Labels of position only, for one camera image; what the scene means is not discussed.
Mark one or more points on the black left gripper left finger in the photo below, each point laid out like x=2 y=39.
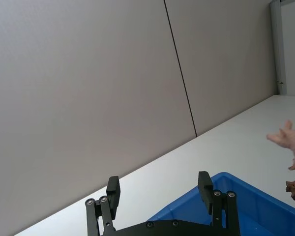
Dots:
x=112 y=196

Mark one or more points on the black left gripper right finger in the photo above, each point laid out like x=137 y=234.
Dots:
x=206 y=196

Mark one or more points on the blue plastic bin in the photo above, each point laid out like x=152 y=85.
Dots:
x=260 y=216

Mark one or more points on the pink toy pig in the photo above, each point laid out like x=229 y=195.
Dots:
x=293 y=140

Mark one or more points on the grey metal post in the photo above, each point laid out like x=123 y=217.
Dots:
x=276 y=49

